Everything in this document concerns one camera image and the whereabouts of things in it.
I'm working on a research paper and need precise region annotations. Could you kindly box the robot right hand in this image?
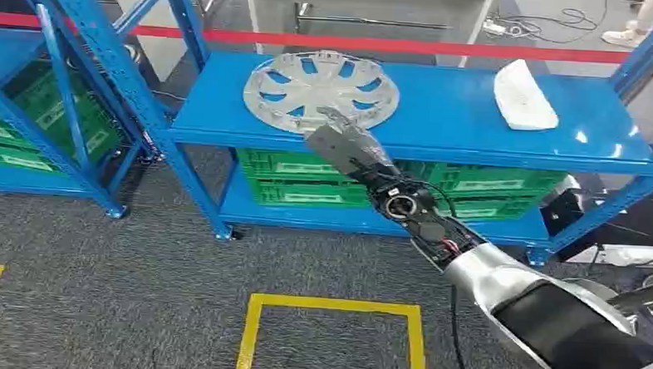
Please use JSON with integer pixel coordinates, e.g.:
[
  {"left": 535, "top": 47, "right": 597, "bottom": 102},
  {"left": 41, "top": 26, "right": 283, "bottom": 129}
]
[{"left": 303, "top": 106, "right": 398, "bottom": 178}]

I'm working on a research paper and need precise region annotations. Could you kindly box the pale plastic car trim part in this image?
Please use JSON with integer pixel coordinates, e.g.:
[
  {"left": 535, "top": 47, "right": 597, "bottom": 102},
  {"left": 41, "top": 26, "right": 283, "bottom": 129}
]
[{"left": 491, "top": 58, "right": 562, "bottom": 133}]

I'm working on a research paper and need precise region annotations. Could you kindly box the silver wheel hubcap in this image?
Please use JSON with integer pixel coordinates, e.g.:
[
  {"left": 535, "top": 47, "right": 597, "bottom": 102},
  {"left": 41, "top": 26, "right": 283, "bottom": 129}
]
[{"left": 241, "top": 47, "right": 403, "bottom": 139}]

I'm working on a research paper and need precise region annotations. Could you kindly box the red barrier tape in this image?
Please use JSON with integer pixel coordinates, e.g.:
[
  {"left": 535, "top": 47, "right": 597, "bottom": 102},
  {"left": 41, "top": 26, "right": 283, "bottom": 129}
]
[{"left": 0, "top": 12, "right": 653, "bottom": 86}]

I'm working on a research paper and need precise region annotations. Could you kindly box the metal bar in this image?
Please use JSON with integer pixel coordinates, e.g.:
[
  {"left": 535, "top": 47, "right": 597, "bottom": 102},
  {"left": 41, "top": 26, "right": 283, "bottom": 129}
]
[{"left": 293, "top": 1, "right": 452, "bottom": 34}]

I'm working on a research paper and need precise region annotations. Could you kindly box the white open cabinet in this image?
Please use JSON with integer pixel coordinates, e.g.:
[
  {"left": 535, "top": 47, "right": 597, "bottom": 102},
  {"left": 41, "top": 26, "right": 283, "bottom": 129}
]
[{"left": 240, "top": 0, "right": 497, "bottom": 70}]

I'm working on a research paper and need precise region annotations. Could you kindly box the white power strip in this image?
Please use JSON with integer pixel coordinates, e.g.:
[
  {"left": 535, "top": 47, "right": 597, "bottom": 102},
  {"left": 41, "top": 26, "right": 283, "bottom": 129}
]
[{"left": 483, "top": 19, "right": 527, "bottom": 40}]

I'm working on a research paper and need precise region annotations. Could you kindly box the black silver machine part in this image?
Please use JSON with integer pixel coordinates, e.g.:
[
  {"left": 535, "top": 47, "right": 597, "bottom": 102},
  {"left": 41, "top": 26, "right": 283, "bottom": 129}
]
[{"left": 537, "top": 173, "right": 588, "bottom": 241}]

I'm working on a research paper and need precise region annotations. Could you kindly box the white shoe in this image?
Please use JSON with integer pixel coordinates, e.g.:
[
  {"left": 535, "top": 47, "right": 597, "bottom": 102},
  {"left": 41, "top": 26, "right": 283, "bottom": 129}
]
[{"left": 600, "top": 18, "right": 653, "bottom": 51}]

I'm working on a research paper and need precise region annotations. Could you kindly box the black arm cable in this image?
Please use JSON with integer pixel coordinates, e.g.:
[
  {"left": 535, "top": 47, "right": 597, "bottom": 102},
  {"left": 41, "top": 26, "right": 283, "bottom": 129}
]
[{"left": 446, "top": 285, "right": 479, "bottom": 369}]

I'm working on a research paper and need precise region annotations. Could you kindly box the black floor cable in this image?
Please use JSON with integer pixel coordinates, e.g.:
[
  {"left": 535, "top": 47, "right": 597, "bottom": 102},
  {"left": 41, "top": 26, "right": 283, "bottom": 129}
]
[{"left": 497, "top": 2, "right": 608, "bottom": 47}]

